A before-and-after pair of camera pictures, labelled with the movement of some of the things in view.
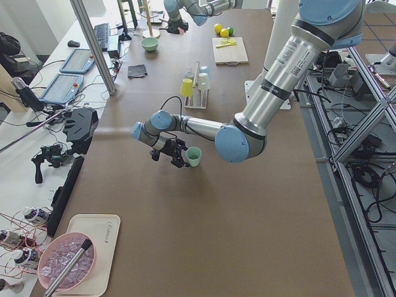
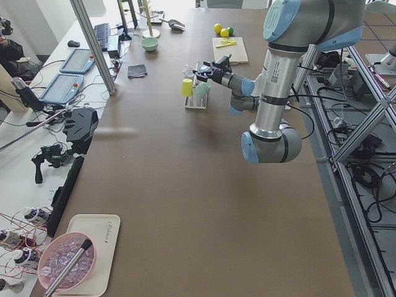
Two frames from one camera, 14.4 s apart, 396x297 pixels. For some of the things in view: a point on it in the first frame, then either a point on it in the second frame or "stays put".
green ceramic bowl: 150,44 stays put
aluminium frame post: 85,26 stays put
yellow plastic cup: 187,88 stays put
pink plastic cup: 181,31 → 187,68
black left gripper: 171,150 → 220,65
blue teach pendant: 62,88 stays put
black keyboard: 102,31 stays put
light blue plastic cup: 203,68 stays put
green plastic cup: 193,154 → 203,88
